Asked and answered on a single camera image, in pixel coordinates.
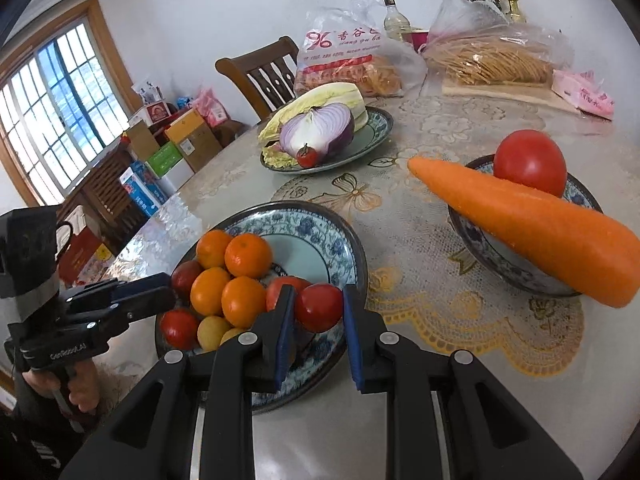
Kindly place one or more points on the clear glass bottle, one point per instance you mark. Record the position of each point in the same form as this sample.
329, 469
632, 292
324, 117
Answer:
395, 20

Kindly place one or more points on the pink container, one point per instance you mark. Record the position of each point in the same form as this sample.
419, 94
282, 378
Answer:
420, 40

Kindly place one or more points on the small blue rimmed plate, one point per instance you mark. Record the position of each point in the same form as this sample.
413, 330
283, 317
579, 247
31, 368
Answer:
372, 132

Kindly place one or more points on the red and white box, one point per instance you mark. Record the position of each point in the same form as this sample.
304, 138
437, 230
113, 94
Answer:
157, 111

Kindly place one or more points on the pink plastic bag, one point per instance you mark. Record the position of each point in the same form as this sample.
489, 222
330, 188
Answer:
212, 107

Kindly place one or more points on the blue and white carton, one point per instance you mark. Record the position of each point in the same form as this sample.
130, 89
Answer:
142, 190

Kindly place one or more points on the halved red onion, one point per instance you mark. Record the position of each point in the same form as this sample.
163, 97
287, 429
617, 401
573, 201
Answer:
320, 127

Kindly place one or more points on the person's left hand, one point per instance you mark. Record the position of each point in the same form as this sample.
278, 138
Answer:
85, 385

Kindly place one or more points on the cherry tomato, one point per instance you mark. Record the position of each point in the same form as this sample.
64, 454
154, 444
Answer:
307, 156

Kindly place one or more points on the pink tissue pack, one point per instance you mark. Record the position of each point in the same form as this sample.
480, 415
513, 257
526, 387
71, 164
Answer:
582, 92

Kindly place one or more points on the small yellow fruit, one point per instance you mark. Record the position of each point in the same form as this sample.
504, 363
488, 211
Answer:
212, 332
234, 336

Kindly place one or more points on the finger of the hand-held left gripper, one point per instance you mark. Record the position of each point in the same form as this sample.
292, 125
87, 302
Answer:
145, 282
155, 302

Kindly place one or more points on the red gift bag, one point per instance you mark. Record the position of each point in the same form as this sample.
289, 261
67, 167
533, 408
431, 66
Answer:
82, 255

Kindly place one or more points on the dark wooden chair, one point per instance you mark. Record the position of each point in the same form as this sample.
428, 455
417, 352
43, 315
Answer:
265, 80

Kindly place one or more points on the napa cabbage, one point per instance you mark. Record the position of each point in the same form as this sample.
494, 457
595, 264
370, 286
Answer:
310, 100

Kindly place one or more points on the wooden cutting board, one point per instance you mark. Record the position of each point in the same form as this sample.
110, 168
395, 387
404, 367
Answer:
500, 94

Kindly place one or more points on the small red tomato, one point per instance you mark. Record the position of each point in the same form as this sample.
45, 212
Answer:
275, 290
186, 280
179, 329
318, 306

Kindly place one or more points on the person's left forearm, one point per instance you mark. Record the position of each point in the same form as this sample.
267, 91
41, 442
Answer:
30, 440

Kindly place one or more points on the brass vase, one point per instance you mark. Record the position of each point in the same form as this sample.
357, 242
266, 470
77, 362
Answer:
515, 7

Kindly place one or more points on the blue patterned bowl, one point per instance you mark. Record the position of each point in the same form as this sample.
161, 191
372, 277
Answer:
500, 260

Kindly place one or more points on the large blue patterned plate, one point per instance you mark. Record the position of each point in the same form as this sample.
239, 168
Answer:
310, 240

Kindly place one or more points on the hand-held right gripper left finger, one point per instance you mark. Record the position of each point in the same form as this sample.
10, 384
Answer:
285, 330

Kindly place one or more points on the wooden framed window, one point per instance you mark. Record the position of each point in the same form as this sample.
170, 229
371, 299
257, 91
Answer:
55, 110

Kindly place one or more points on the green and white box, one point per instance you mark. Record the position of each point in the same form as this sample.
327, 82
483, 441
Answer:
167, 165

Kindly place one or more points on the clear bag of noodles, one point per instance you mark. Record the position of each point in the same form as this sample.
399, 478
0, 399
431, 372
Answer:
490, 60

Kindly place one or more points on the large red tomato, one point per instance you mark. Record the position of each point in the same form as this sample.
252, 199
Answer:
530, 160

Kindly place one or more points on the red printed snack bag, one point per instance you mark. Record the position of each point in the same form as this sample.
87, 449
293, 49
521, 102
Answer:
350, 60

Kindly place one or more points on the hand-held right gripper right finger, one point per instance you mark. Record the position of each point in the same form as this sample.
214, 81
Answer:
352, 340

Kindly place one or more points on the large orange mandarin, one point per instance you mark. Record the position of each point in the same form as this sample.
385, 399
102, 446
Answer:
248, 256

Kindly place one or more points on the dark wooden cabinet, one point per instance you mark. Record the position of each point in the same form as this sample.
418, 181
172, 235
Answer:
105, 195

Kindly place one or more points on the orange carrot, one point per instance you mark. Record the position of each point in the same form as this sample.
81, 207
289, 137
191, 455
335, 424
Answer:
540, 230

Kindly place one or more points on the small brown cardboard box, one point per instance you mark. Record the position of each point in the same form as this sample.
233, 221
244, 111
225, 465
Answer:
142, 140

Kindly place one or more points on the small orange mandarin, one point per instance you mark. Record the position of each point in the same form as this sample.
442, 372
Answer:
210, 291
212, 247
243, 302

